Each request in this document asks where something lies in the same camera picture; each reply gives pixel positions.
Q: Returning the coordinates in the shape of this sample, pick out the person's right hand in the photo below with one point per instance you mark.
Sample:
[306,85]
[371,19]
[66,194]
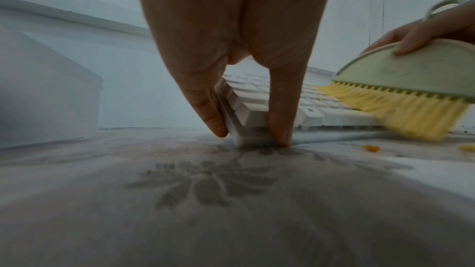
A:
[445,25]

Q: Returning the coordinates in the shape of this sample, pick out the person's left hand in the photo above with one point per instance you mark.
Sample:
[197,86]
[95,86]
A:
[230,10]

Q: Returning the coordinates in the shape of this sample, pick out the green brush yellow bristles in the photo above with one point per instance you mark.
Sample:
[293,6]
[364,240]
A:
[419,78]

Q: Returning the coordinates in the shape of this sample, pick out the white keyboard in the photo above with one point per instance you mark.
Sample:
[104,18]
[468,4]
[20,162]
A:
[334,116]

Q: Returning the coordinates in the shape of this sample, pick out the clear plastic container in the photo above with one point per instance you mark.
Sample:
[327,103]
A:
[48,98]

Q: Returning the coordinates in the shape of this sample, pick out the scattered orange crumbs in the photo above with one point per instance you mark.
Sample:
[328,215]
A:
[371,148]

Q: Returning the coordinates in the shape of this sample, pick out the floral tablecloth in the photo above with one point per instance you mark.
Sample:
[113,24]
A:
[148,207]

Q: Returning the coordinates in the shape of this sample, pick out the white wooden frame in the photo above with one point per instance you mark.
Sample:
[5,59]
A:
[74,13]

